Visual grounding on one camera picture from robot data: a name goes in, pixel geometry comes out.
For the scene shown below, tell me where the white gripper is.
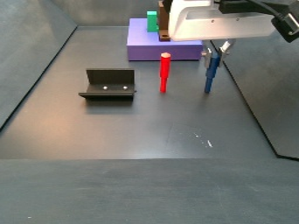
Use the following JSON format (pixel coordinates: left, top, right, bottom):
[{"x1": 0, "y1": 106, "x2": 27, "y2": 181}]
[{"x1": 168, "y1": 0, "x2": 275, "y2": 68}]

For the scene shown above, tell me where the blue stepped peg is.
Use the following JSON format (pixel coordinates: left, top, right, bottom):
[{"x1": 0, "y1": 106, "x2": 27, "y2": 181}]
[{"x1": 204, "y1": 52, "x2": 220, "y2": 93}]

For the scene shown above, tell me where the red stepped peg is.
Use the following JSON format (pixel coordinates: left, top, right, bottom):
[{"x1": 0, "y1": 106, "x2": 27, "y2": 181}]
[{"x1": 160, "y1": 52, "x2": 171, "y2": 93}]

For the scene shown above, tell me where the brown upright bracket block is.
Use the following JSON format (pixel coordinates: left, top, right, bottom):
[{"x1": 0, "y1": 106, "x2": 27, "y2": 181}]
[{"x1": 158, "y1": 1, "x2": 171, "y2": 41}]

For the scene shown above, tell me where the black cable with connector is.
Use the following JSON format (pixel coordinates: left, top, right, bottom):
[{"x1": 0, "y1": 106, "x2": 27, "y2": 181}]
[{"x1": 212, "y1": 0, "x2": 299, "y2": 44}]

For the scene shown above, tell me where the black angle bracket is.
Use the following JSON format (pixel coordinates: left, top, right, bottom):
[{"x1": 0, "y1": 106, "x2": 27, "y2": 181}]
[{"x1": 79, "y1": 68, "x2": 136, "y2": 100}]

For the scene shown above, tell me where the green rectangular block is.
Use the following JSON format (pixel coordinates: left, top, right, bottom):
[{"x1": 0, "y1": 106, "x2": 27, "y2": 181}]
[{"x1": 147, "y1": 10, "x2": 159, "y2": 32}]

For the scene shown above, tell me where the purple square base board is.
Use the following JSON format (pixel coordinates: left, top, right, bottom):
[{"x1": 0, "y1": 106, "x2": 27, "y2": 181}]
[{"x1": 126, "y1": 18, "x2": 203, "y2": 61}]

